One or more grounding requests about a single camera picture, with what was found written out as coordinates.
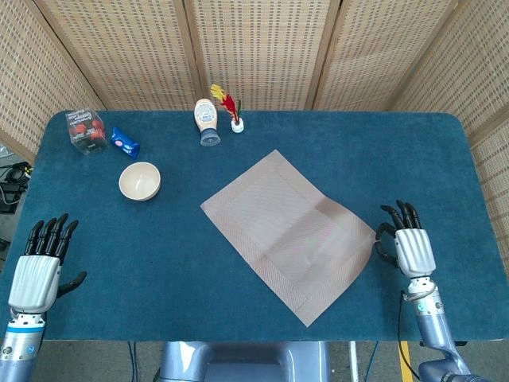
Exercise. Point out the white ceramic bowl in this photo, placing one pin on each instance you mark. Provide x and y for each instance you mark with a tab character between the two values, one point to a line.
139	183

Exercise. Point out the black equipment on floor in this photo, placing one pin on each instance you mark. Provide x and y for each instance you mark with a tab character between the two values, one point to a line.
16	175

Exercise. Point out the small flower vase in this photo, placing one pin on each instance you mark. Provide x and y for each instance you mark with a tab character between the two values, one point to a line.
230	104

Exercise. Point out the woven wooden folding screen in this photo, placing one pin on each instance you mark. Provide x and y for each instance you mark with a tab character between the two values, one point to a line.
258	47

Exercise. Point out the white table leg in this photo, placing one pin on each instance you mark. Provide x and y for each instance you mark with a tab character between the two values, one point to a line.
354	366

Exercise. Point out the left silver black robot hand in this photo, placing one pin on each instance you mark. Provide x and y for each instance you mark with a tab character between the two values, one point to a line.
33	282

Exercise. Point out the blue felt table cover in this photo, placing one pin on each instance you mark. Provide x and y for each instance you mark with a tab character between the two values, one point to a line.
358	179

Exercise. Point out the blue snack packet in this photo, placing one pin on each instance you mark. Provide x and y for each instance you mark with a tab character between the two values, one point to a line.
124	143

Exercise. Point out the beige woven placemat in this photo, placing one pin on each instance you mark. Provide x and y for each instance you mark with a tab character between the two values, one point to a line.
290	238

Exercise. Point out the blue-grey robot torso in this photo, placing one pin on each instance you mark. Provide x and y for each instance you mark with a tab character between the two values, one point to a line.
246	362

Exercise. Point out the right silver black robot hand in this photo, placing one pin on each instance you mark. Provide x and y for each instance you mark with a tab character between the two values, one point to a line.
413	252

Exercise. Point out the mayonnaise squeeze bottle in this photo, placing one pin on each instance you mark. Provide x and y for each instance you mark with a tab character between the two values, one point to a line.
205	117

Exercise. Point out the clear plastic snack box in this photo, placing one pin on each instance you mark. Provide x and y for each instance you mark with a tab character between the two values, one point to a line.
85	131

